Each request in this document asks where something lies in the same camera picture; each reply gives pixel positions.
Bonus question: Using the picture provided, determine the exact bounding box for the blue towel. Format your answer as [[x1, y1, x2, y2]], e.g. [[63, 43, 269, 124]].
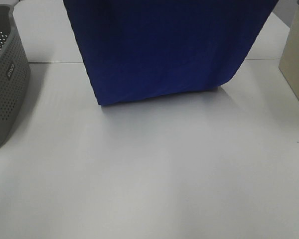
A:
[[64, 0, 277, 106]]

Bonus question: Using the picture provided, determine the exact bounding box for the grey perforated plastic basket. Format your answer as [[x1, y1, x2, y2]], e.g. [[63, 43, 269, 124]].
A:
[[0, 4, 31, 146]]

